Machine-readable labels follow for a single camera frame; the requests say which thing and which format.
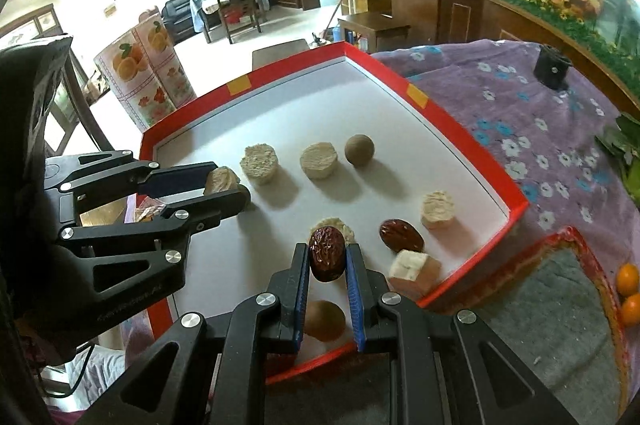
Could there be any wooden side table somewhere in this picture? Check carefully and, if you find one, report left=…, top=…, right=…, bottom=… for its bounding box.
left=337, top=11, right=412, bottom=53

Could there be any green leafy vegetable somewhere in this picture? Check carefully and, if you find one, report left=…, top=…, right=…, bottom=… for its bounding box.
left=595, top=112, right=640, bottom=191

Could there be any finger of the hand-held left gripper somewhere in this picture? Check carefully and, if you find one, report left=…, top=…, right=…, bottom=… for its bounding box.
left=57, top=184, right=252, bottom=336
left=44, top=149, right=219, bottom=204

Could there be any white cube chunk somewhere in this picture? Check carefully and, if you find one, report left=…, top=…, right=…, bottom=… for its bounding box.
left=388, top=249, right=443, bottom=297

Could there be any wooden cabinet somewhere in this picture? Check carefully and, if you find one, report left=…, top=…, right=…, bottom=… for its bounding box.
left=345, top=0, right=640, bottom=106

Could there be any black cable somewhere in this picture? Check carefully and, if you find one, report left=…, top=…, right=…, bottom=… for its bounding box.
left=42, top=340, right=96, bottom=401

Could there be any beige sugarcane piece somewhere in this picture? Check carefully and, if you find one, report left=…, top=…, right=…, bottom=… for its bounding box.
left=420, top=190, right=456, bottom=230
left=203, top=166, right=242, bottom=196
left=239, top=144, right=279, bottom=185
left=299, top=142, right=339, bottom=180
left=310, top=217, right=357, bottom=246

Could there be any orange tangerine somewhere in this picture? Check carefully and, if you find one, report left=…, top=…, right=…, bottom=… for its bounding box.
left=620, top=294, right=640, bottom=328
left=615, top=264, right=640, bottom=296

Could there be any red-rimmed white tray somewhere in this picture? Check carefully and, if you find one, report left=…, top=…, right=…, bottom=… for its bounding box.
left=139, top=41, right=530, bottom=386

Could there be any brown longan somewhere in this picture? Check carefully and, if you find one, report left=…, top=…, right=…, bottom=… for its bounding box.
left=345, top=134, right=375, bottom=167
left=305, top=300, right=346, bottom=341

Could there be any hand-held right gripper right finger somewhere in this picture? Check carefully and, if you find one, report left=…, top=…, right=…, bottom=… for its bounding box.
left=346, top=243, right=581, bottom=425

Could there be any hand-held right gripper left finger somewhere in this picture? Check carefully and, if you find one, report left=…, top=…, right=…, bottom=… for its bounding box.
left=75, top=242, right=312, bottom=425

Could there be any black sofa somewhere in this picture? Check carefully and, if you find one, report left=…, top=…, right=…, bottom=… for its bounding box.
left=161, top=0, right=201, bottom=46

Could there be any table with light cloth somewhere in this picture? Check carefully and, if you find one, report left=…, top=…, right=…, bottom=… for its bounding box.
left=190, top=0, right=271, bottom=31

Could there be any orange snack packet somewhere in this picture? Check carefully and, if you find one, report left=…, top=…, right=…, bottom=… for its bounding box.
left=132, top=198, right=168, bottom=223

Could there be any broom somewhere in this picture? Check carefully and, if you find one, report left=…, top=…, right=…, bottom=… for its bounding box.
left=312, top=0, right=348, bottom=43

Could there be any black cylinder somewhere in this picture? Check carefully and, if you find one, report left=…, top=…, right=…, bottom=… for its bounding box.
left=533, top=45, right=573, bottom=91

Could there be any purple floral blanket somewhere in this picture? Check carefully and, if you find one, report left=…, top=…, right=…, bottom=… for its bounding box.
left=120, top=40, right=640, bottom=356

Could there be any dark low stool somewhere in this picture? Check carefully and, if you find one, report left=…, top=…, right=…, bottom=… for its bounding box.
left=251, top=38, right=311, bottom=71

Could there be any dark wooden chair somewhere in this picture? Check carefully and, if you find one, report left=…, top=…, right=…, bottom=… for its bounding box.
left=207, top=0, right=263, bottom=45

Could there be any red jujube date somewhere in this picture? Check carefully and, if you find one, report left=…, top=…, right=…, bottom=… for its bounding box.
left=378, top=218, right=425, bottom=253
left=308, top=226, right=346, bottom=283

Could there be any red-rimmed grey-lined tray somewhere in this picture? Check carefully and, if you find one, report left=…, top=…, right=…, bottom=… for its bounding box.
left=420, top=225, right=640, bottom=425

